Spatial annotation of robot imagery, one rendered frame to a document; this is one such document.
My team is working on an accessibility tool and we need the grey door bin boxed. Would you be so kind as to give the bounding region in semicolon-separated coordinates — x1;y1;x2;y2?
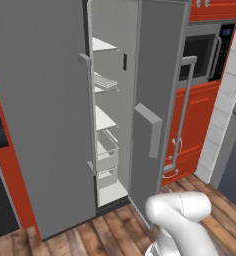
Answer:
133;102;164;160

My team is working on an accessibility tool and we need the white ice cube tray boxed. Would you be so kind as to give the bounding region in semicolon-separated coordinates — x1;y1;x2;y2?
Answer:
93;71;120;91

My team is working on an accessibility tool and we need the grey open freezer door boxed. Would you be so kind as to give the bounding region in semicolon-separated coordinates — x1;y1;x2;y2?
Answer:
127;0;193;231

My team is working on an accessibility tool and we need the grey closed fridge door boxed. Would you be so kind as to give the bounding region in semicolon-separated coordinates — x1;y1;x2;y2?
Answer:
0;0;98;242

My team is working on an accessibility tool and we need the red tall cupboard door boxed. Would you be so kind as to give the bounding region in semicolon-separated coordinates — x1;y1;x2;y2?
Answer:
164;80;222;163

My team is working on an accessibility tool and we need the white fridge shelf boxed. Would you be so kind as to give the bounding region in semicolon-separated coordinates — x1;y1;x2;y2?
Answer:
93;84;120;94
91;36;121;53
94;105;119;132

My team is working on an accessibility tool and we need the large white fridge drawer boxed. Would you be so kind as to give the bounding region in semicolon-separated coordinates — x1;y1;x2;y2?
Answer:
96;129;121;171

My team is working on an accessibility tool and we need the grey fridge body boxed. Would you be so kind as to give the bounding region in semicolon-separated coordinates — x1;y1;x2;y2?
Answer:
86;0;142;215

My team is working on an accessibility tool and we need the small white fridge drawer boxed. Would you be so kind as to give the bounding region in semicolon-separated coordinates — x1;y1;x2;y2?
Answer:
96;166;119;190

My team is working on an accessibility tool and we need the red cupboard drawer front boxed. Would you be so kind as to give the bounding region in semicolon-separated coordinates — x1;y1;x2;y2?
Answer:
161;148;202;188

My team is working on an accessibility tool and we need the silver microwave oven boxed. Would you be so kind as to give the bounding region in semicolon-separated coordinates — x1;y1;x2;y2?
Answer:
178;19;236;88

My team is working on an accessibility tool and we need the red cabinet side panel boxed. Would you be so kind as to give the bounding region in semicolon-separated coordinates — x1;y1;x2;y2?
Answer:
0;70;42;242

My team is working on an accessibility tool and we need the black dishwasher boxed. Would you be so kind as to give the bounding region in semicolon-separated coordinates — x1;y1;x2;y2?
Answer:
0;159;22;242

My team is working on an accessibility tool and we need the grey closed door handle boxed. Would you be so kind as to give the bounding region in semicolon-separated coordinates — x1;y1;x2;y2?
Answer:
78;52;99;177

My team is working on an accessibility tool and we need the silver cupboard door handle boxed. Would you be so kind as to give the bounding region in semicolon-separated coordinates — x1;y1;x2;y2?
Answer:
171;137;184;158

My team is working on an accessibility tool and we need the grey open door handle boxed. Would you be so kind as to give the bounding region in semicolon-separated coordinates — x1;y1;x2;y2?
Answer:
162;55;199;175

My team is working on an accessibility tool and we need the silver drawer handle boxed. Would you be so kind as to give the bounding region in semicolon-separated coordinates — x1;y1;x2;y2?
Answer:
162;167;180;180

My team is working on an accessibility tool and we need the grey doorway frame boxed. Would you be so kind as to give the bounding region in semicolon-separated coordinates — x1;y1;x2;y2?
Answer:
209;93;236;205

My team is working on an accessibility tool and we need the silver microwave handle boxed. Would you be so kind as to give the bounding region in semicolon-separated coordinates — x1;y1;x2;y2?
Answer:
206;34;223;81

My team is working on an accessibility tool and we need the red wall cupboard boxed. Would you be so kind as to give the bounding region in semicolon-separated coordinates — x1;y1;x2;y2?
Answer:
188;0;236;23

